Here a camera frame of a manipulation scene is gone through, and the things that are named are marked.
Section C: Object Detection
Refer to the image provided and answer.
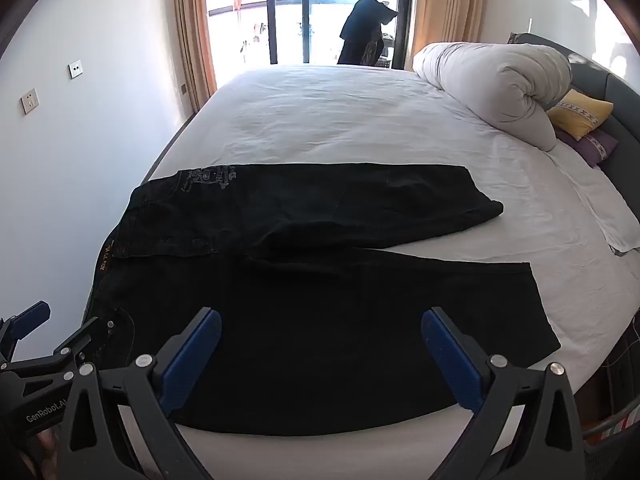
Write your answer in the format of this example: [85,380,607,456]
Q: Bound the purple pillow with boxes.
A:
[556,129,620,169]

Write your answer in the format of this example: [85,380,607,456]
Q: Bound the rolled white duvet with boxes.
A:
[412,41,572,152]

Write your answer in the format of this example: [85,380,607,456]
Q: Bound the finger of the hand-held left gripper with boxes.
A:
[0,301,51,363]
[0,317,120,376]

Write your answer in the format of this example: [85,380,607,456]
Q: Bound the white folded cloth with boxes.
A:
[547,152,640,256]

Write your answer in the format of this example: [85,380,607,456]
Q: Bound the dark garment on balcony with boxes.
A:
[337,0,401,66]

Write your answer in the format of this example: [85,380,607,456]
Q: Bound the bed with white sheet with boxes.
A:
[82,62,640,480]

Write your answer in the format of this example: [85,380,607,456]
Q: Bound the tan curtain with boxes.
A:
[410,0,493,73]
[172,0,218,113]

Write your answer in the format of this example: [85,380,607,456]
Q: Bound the grey cable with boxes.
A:
[580,395,640,436]

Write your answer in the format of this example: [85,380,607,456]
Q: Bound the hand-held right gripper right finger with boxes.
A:
[420,306,587,480]

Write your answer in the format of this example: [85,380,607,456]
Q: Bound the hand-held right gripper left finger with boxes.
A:
[57,306,223,480]

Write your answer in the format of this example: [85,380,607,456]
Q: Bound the black glass door frame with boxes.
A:
[205,0,416,70]

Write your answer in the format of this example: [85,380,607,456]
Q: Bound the black pants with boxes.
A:
[86,161,561,437]

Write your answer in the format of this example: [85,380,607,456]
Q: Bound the yellow pillow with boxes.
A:
[546,89,614,142]

